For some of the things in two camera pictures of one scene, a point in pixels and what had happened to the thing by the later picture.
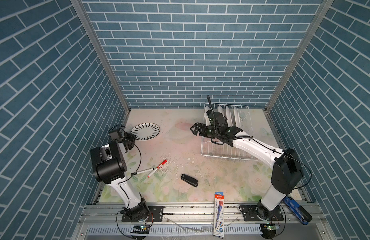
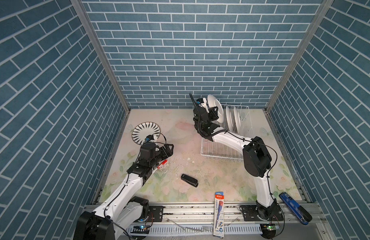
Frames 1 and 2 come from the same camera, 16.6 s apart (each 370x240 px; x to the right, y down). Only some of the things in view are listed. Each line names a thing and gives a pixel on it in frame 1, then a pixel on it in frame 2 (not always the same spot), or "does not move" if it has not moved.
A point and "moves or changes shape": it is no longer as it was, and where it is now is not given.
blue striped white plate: [145, 131] does not move
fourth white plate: [229, 116] does not move
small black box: [190, 180] does not move
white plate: [207, 108] moves or changes shape
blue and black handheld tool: [301, 214] does not move
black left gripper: [130, 136] -> [169, 153]
